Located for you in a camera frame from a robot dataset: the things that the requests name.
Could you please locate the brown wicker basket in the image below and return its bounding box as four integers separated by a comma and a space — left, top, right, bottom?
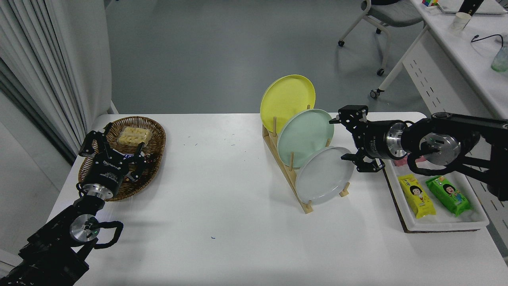
78, 116, 166, 202

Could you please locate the yellow plate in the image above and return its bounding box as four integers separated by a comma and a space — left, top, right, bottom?
260, 74, 316, 134

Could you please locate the white paper cup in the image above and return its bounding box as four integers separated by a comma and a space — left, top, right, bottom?
450, 12, 472, 32

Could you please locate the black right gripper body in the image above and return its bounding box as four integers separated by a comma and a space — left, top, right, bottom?
355, 120, 393, 160

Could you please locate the white tray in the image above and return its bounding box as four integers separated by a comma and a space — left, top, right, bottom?
375, 134, 490, 233

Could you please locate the translucent green cup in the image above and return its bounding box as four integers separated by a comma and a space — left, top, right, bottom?
491, 46, 508, 73

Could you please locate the mint green plate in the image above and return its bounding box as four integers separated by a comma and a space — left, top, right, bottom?
277, 108, 335, 168

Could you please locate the yellow snack packet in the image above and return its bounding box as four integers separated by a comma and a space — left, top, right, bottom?
398, 174, 436, 219

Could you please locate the wooden plate rack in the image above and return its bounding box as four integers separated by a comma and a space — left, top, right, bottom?
262, 104, 350, 214

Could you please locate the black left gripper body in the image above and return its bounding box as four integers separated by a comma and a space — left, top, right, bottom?
83, 152, 132, 193

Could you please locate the pale curtain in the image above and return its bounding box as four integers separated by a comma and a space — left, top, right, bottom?
0, 0, 112, 165

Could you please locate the green snack packet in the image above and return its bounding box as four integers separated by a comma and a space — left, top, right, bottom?
425, 175, 471, 217

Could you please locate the pink snack packet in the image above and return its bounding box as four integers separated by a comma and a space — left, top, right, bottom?
391, 156, 427, 166

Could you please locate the white desk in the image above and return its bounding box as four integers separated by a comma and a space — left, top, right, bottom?
369, 0, 508, 239

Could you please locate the grey office chair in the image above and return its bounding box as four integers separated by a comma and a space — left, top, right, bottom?
337, 0, 427, 77

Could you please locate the grey plate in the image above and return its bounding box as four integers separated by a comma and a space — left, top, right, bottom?
295, 146, 355, 205

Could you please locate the white laptop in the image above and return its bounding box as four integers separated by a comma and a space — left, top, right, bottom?
437, 0, 508, 15

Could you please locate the black cable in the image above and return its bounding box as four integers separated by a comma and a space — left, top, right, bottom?
471, 34, 504, 47

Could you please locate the clear pack of yellow biscuits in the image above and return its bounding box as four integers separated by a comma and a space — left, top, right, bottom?
117, 126, 153, 147

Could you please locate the dark snack packet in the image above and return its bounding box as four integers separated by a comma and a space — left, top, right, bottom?
113, 149, 157, 184

